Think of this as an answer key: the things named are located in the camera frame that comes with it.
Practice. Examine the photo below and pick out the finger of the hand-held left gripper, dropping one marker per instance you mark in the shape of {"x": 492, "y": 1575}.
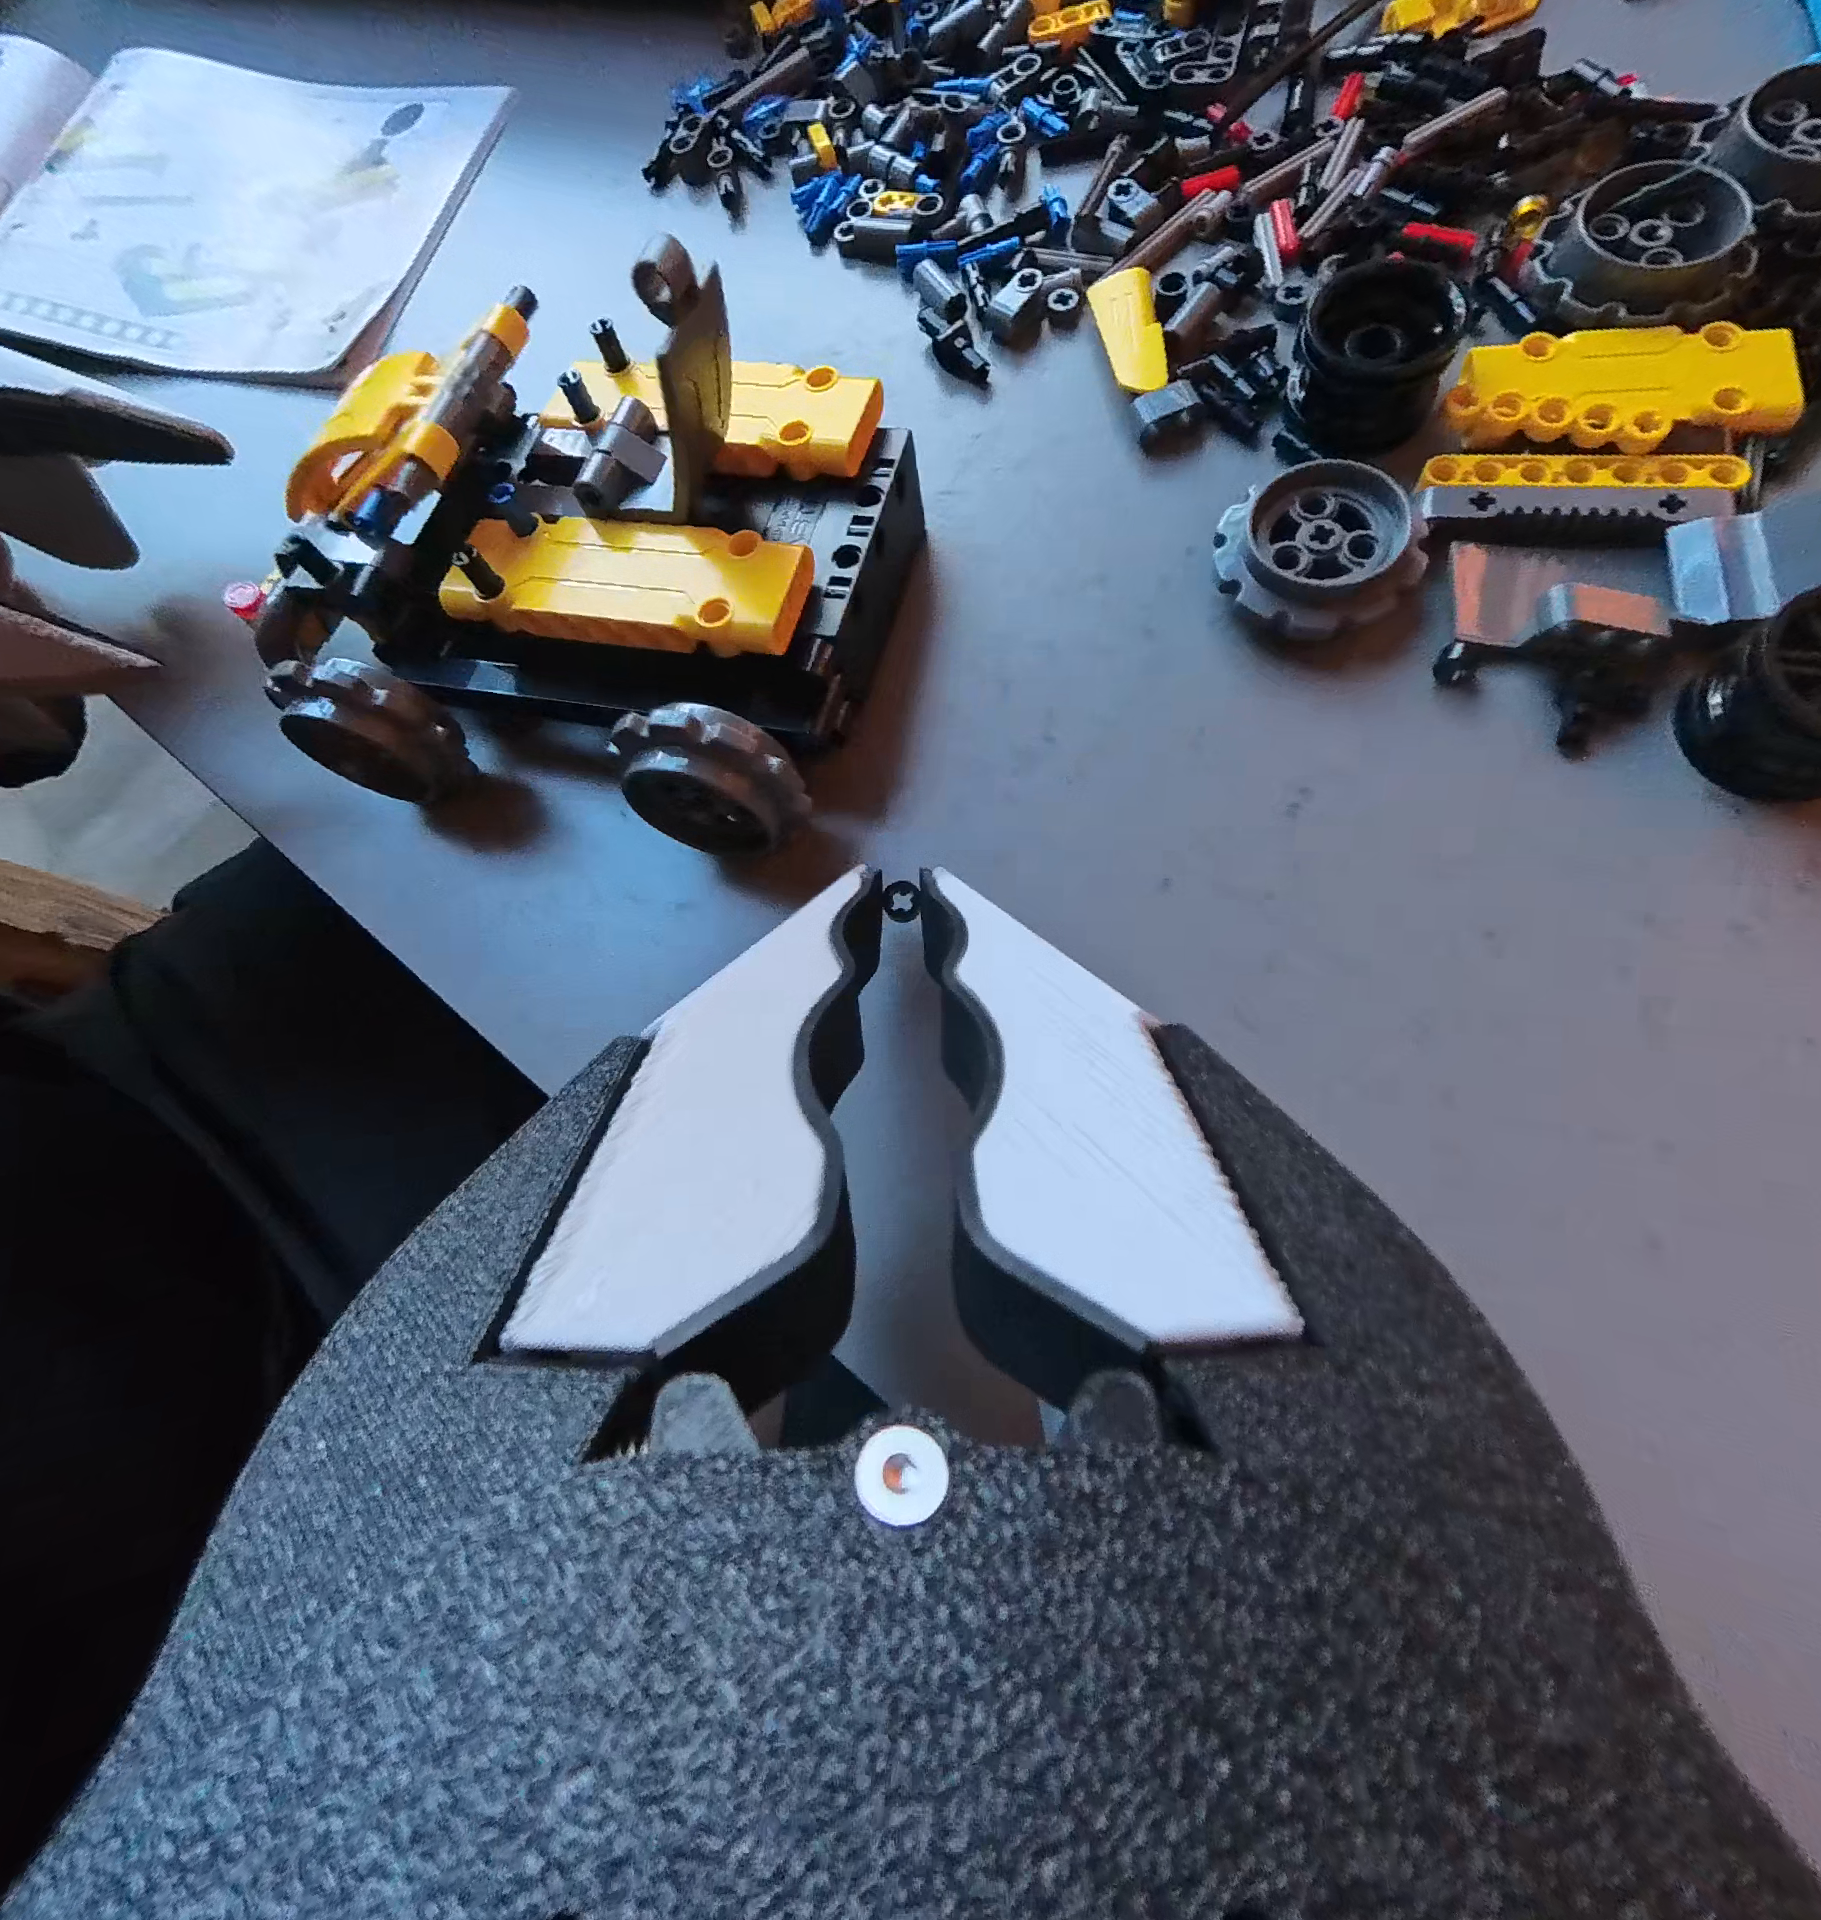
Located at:
{"x": 54, "y": 432}
{"x": 41, "y": 644}

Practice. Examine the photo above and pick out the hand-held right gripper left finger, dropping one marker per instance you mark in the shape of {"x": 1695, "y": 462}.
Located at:
{"x": 685, "y": 1188}

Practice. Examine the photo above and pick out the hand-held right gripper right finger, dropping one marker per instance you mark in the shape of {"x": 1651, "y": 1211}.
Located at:
{"x": 1104, "y": 1188}

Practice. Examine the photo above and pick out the yellow black brick toy car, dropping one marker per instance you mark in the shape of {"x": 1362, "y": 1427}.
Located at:
{"x": 608, "y": 599}

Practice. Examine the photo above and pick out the grey desk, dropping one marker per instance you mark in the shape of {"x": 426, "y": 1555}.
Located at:
{"x": 1375, "y": 976}

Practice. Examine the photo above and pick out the wooden plank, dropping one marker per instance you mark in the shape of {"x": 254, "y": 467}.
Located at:
{"x": 41, "y": 915}

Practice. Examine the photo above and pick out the instruction booklet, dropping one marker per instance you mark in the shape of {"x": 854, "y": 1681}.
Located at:
{"x": 224, "y": 213}

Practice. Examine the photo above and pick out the grey toothed wheel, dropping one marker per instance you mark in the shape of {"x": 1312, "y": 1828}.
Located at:
{"x": 1321, "y": 547}

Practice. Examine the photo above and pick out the grey angled brick piece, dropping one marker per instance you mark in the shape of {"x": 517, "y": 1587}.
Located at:
{"x": 1525, "y": 599}

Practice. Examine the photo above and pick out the black spoked tyre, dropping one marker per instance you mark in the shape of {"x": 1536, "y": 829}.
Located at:
{"x": 1789, "y": 707}

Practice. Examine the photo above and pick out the grey yellow brick beam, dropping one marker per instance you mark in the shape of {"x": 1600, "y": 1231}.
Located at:
{"x": 1578, "y": 495}

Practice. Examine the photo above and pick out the yellow curved brick panel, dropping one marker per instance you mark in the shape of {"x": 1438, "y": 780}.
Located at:
{"x": 1134, "y": 328}

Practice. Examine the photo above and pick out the black wheel rim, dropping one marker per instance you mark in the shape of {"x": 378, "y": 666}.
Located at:
{"x": 1375, "y": 355}

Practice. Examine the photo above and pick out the grey wavy brick panel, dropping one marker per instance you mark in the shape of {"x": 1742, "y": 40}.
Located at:
{"x": 1763, "y": 560}

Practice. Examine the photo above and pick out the yellow holed brick panel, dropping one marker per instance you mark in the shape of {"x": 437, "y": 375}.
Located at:
{"x": 1621, "y": 383}

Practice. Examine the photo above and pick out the pile of small brick parts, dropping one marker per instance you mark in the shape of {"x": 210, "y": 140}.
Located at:
{"x": 1028, "y": 147}

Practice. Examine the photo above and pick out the large grey wheel hub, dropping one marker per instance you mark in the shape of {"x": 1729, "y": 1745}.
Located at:
{"x": 1804, "y": 131}
{"x": 1647, "y": 240}

